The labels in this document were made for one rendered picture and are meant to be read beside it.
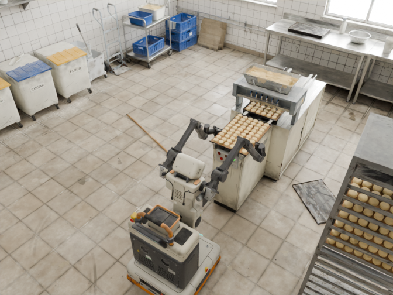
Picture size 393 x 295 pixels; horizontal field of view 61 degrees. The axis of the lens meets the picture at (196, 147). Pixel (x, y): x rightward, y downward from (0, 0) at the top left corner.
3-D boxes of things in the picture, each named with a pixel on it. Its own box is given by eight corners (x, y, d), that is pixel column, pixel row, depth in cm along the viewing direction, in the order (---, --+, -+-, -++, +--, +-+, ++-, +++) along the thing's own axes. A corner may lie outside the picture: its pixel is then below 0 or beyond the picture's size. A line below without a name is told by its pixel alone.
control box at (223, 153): (217, 158, 339) (217, 147, 330) (238, 167, 328) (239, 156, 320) (215, 160, 336) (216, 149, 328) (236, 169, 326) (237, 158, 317)
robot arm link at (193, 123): (191, 113, 292) (201, 117, 289) (192, 121, 304) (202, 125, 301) (165, 154, 275) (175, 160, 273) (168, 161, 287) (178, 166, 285)
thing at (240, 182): (238, 168, 430) (246, 109, 374) (263, 179, 415) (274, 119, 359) (210, 202, 385) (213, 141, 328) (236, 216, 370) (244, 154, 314)
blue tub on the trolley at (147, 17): (138, 18, 640) (137, 10, 630) (154, 22, 623) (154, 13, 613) (127, 23, 620) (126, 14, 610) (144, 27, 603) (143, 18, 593)
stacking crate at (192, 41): (183, 39, 770) (183, 30, 757) (197, 44, 751) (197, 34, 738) (165, 47, 734) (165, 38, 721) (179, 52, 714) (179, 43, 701)
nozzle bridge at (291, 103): (244, 97, 406) (247, 71, 385) (301, 116, 375) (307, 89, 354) (230, 109, 385) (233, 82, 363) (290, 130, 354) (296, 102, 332)
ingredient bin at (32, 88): (33, 124, 503) (16, 78, 454) (10, 109, 533) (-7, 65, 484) (64, 109, 536) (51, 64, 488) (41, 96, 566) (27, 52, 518)
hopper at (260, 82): (252, 74, 380) (254, 62, 371) (299, 88, 356) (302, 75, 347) (240, 83, 361) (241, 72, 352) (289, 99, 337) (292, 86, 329)
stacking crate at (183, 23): (182, 21, 745) (182, 12, 732) (196, 25, 727) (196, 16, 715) (165, 29, 706) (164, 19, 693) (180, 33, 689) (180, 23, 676)
